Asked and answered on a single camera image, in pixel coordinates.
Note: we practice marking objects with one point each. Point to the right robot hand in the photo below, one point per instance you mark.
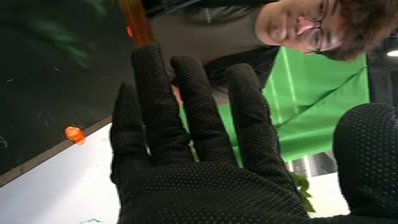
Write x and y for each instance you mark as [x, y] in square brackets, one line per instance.
[207, 193]

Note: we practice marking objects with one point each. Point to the dark mat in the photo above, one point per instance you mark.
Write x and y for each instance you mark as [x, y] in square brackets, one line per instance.
[54, 83]

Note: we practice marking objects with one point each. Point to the person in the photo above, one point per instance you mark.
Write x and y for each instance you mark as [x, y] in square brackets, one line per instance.
[207, 30]

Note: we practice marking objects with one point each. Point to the green sprig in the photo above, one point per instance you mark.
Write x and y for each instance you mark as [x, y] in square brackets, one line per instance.
[302, 193]

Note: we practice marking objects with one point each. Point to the white sheet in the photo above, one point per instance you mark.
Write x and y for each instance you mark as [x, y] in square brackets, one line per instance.
[47, 196]

